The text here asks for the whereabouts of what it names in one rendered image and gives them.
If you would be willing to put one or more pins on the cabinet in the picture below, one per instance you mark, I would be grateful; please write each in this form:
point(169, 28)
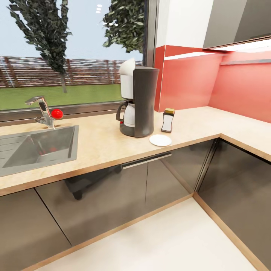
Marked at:
point(234, 21)
point(43, 221)
point(236, 185)

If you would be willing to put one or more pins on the paper coffee filter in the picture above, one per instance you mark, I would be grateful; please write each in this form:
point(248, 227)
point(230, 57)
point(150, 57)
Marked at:
point(127, 67)

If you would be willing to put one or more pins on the fixed window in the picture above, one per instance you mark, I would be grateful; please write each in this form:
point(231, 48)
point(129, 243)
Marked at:
point(70, 52)

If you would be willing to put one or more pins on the saucer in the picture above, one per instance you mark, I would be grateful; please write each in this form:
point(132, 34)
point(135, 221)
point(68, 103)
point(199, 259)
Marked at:
point(160, 140)

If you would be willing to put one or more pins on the coffee maker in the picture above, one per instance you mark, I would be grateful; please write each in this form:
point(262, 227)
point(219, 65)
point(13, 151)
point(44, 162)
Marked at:
point(139, 89)

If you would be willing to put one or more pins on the bottle of coffee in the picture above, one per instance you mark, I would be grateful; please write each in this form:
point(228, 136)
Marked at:
point(168, 116)

